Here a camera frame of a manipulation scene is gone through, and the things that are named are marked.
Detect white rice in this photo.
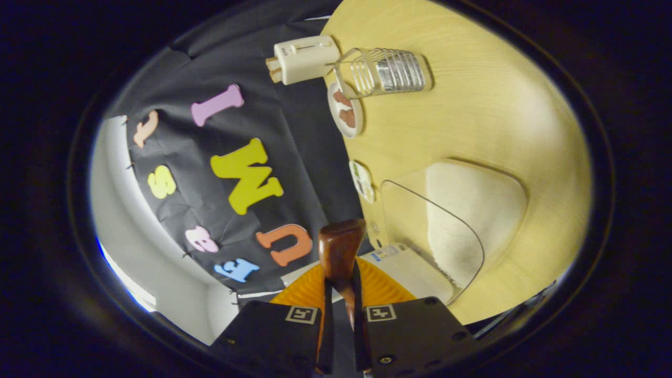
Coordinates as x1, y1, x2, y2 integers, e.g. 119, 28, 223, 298
425, 162, 528, 287

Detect metal wire chopstick holder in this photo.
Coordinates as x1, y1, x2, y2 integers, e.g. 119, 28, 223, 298
325, 47, 433, 101

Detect white round plate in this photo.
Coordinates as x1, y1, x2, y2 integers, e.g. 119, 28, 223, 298
328, 81, 364, 139

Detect white divided dish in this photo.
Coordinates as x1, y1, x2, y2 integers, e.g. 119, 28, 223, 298
349, 160, 376, 205

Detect white toaster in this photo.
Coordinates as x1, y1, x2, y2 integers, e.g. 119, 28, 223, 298
273, 35, 341, 86

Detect white rice cooker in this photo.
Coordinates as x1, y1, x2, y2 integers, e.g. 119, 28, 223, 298
281, 243, 455, 306

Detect brown wooden spoon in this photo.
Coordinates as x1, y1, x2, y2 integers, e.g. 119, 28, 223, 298
318, 218, 368, 327

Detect black backdrop cloth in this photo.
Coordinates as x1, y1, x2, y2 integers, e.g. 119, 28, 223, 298
102, 0, 379, 310

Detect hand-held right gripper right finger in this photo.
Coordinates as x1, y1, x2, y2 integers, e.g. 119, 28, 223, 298
352, 257, 479, 378

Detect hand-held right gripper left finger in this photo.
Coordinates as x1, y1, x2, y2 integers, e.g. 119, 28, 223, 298
210, 264, 335, 378

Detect clear rice container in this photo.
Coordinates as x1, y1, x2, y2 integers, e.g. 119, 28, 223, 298
381, 159, 529, 306

